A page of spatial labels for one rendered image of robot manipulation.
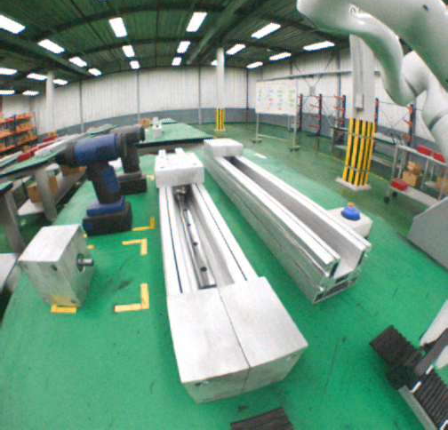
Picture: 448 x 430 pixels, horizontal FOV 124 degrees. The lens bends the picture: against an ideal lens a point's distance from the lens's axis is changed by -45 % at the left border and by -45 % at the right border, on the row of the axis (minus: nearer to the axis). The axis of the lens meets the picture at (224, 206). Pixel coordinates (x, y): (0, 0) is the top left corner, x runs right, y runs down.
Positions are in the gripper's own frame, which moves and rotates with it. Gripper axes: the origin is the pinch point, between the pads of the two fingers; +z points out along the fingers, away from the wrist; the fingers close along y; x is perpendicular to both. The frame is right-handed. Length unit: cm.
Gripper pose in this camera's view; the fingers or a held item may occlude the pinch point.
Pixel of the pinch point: (415, 357)
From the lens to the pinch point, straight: 31.0
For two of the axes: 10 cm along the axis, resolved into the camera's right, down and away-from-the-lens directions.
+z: 0.0, 9.0, 4.3
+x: -2.8, -4.2, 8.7
